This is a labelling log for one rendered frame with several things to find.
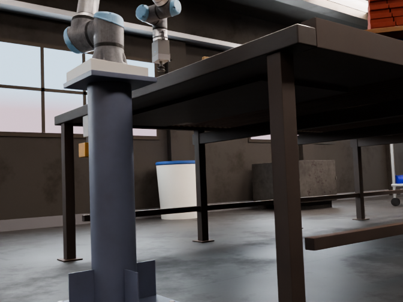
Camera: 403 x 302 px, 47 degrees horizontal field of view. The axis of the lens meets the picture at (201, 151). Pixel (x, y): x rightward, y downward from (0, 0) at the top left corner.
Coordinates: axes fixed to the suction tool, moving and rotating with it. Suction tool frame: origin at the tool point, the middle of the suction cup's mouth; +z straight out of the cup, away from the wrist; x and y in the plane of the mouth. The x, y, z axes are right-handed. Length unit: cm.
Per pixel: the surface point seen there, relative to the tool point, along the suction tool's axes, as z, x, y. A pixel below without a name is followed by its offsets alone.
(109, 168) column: 50, 42, -47
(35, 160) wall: 28, 16, 329
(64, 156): 38, 33, 82
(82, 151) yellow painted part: 38, 30, 46
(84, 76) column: 17, 51, -49
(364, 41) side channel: 12, -30, -104
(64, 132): 23, 32, 82
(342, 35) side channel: 11, -18, -106
